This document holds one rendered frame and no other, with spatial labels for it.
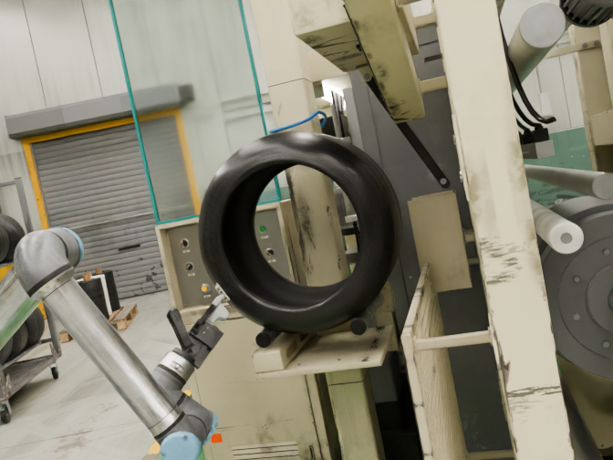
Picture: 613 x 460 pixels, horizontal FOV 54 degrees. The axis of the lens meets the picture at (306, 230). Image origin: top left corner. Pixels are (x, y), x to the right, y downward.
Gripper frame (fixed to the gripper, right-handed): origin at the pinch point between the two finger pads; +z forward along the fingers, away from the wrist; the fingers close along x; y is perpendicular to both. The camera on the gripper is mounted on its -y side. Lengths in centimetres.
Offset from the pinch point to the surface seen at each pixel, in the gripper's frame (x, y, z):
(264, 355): -1.5, 20.3, -5.6
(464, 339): 72, 41, -2
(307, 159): 31.5, -2.7, 35.2
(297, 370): 1.9, 30.2, -4.3
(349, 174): 35, 9, 37
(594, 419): -7, 128, 45
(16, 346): -385, -110, -14
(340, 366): 9.1, 38.6, 1.5
